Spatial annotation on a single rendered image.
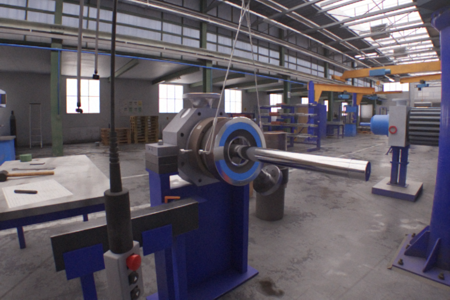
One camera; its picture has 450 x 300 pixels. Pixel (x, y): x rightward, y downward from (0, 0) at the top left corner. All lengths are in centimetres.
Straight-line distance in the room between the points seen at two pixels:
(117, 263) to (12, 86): 1258
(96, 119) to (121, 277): 1243
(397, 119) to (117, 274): 421
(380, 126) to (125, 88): 1172
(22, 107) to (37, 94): 88
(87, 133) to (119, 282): 1227
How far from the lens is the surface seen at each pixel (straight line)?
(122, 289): 51
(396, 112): 434
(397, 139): 435
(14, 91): 1289
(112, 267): 49
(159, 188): 133
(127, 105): 1315
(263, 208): 294
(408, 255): 266
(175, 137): 134
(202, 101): 145
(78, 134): 1265
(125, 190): 45
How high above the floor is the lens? 128
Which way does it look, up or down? 4 degrees down
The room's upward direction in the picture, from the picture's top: straight up
